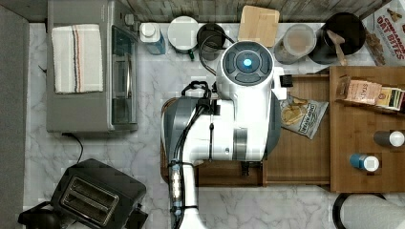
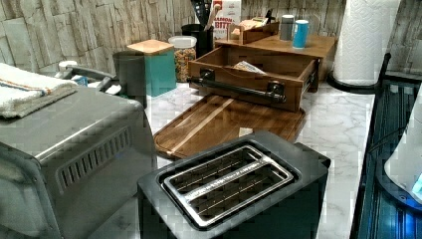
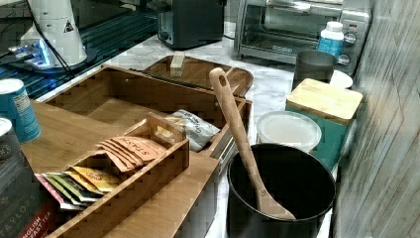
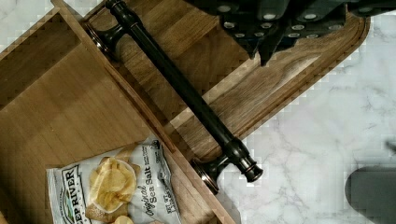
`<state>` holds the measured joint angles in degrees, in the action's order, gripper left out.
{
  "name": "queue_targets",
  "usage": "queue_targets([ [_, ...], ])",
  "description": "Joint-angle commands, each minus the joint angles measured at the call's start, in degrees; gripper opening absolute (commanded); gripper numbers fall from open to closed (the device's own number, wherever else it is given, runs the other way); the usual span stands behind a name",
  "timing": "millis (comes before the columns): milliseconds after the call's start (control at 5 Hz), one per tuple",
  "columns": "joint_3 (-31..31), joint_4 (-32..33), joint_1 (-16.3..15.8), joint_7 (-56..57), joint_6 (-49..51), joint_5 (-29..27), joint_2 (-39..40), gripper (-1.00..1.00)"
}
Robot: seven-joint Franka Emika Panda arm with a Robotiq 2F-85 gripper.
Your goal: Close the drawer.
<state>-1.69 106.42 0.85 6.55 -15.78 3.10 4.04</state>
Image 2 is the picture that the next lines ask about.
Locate stainless steel toaster oven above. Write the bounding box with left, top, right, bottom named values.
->
left=1, top=87, right=156, bottom=239

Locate black two-slot toaster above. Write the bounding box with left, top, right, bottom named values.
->
left=137, top=131, right=330, bottom=239

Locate white red cardboard box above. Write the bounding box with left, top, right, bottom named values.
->
left=212, top=0, right=242, bottom=40

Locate grey shaker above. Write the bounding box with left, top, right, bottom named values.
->
left=280, top=15, right=295, bottom=41

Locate wooden drawer cabinet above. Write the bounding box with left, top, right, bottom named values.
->
left=214, top=33, right=338, bottom=83

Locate teal shaker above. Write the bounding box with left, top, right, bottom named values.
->
left=293, top=20, right=309, bottom=49

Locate white paper towel roll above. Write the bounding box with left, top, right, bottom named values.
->
left=333, top=0, right=401, bottom=86

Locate dark grey canister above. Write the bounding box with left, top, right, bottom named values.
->
left=112, top=51, right=147, bottom=108

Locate wooden cutting board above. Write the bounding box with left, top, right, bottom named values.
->
left=154, top=95, right=306, bottom=160

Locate grey handled white appliance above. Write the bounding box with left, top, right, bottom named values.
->
left=55, top=61, right=122, bottom=96

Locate small wooden caddy box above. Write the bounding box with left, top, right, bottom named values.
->
left=226, top=20, right=280, bottom=45

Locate teal canister with wooden lid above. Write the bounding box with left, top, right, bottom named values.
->
left=127, top=40, right=176, bottom=97

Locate wooden spoon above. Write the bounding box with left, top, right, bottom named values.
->
left=204, top=4, right=221, bottom=31

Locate folded white striped towel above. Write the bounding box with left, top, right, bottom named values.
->
left=0, top=63, right=78, bottom=119

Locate glass jar of cereal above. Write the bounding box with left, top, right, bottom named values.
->
left=168, top=36, right=197, bottom=83

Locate black dish rack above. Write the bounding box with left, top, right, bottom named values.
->
left=350, top=72, right=422, bottom=239

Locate black paper towel holder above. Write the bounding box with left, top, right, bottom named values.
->
left=326, top=53, right=391, bottom=95

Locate packet inside drawer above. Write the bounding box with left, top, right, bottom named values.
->
left=233, top=61, right=265, bottom=75

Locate black utensil holder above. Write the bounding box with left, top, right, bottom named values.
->
left=181, top=24, right=214, bottom=58

